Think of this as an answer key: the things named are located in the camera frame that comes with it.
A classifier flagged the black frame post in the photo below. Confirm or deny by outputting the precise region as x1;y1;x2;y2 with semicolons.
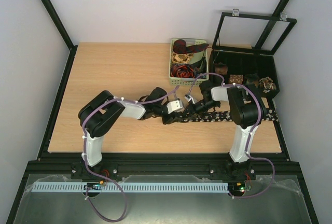
254;0;290;49
26;0;75;51

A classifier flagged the black tie storage box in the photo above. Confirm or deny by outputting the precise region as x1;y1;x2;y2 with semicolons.
209;51;280;99

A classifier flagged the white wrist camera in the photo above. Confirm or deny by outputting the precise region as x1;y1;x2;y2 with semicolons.
167;100;184;114
185;94;197;104

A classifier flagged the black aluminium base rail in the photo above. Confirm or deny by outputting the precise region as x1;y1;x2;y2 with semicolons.
24;153;303;182

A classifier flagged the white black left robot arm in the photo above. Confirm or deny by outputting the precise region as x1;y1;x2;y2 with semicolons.
78;86;183;167

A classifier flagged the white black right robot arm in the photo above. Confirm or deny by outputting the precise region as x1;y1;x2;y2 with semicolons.
183;81;267;178

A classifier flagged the red navy striped tie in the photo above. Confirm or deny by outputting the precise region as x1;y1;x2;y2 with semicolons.
170;64;195;78

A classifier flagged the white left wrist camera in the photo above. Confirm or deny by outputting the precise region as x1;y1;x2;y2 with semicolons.
167;100;184;114

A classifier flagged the black white floral tie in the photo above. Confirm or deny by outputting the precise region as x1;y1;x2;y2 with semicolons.
178;108;279;123

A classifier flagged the brown patterned rolled tie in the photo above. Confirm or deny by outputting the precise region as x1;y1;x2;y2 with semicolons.
259;77;277;90

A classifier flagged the light blue slotted cable duct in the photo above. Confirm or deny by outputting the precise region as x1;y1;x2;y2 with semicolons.
31;182;229;193

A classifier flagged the beige patterned tie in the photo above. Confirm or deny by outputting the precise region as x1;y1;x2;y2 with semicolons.
171;53;194;64

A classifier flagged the light green plastic basket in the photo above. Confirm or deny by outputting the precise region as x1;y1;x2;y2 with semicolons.
168;38;210;86

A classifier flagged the black left frame post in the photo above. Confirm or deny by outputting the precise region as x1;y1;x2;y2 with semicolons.
26;0;75;51

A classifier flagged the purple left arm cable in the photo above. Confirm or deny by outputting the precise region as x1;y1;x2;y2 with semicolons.
81;85;181;221

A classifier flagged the black right frame post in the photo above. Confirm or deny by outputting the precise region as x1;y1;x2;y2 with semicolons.
254;0;290;49

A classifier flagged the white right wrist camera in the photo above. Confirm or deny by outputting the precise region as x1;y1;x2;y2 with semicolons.
185;94;197;104

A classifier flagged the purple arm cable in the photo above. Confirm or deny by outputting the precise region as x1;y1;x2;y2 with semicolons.
81;85;181;221
188;72;275;200

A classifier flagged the dark red rolled tie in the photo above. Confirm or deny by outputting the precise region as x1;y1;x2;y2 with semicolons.
173;39;209;54

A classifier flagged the red dotted rolled tie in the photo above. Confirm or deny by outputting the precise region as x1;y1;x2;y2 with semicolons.
229;75;244;84

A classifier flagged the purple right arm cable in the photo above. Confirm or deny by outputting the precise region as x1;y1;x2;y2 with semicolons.
188;72;275;200

